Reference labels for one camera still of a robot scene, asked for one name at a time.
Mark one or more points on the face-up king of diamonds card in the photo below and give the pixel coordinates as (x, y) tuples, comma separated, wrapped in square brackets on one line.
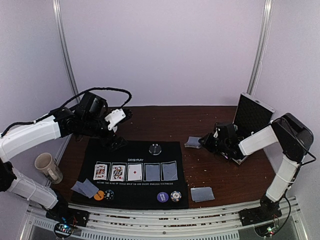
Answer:
[(100, 172)]

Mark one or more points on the aluminium corner post right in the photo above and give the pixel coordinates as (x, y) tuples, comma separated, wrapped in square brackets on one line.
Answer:
[(261, 47)]

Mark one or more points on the face-down board card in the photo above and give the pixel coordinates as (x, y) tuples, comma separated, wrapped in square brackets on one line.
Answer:
[(169, 172), (152, 172)]

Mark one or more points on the purple small blind button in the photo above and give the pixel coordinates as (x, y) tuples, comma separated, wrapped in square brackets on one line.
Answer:
[(162, 197)]

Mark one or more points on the clear acrylic dealer button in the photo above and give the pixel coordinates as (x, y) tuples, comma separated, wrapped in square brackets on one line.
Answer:
[(155, 149)]

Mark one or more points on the face-up queen of hearts card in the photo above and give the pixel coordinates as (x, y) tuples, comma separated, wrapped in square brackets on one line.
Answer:
[(118, 173)]

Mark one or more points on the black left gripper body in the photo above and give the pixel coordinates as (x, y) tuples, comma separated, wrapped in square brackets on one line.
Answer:
[(90, 127)]

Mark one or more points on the aluminium corner post left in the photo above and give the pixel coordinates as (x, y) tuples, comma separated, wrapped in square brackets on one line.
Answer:
[(63, 42)]

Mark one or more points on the beige ceramic mug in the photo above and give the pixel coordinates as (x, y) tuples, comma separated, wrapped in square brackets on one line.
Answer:
[(47, 165)]

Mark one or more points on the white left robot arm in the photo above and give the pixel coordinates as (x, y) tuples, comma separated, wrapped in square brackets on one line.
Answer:
[(18, 138)]

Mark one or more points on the deck of playing cards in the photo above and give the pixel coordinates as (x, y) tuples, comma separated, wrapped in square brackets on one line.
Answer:
[(193, 142)]

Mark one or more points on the orange big blind button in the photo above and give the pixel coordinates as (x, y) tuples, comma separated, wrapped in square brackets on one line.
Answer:
[(99, 196)]

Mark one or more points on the aluminium front frame rails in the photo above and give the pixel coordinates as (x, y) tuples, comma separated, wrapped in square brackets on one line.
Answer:
[(209, 223)]

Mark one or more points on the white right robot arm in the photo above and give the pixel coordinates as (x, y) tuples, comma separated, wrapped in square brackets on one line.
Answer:
[(286, 134)]

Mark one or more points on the aluminium corner post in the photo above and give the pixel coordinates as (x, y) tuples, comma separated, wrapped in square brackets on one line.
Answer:
[(261, 47), (63, 42)]

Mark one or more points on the poker chip stack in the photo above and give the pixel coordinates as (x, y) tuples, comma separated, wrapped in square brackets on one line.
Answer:
[(176, 196)]

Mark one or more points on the right arm base board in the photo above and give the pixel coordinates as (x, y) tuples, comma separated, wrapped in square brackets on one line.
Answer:
[(266, 211)]

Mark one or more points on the black green chip stack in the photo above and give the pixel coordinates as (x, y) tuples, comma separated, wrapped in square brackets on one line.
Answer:
[(109, 195)]

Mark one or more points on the dealt playing card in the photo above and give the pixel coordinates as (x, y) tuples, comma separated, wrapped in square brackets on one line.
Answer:
[(77, 187), (88, 189)]

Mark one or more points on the black poker mat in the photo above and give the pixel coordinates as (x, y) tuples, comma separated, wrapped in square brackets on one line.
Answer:
[(134, 195)]

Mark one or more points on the face-up ace of diamonds card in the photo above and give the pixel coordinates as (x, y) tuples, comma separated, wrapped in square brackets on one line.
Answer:
[(134, 172)]

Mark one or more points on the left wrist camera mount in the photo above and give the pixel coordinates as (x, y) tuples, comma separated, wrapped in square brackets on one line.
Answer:
[(117, 116)]

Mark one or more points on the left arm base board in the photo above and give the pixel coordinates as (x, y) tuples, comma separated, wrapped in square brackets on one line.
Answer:
[(68, 219)]

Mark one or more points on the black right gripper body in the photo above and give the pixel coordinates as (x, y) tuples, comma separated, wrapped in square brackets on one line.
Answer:
[(208, 139)]

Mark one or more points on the single playing card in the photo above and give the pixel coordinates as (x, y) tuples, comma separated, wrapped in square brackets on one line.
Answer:
[(202, 194)]

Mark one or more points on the aluminium poker chip case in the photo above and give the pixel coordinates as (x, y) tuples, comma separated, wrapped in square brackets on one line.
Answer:
[(251, 116)]

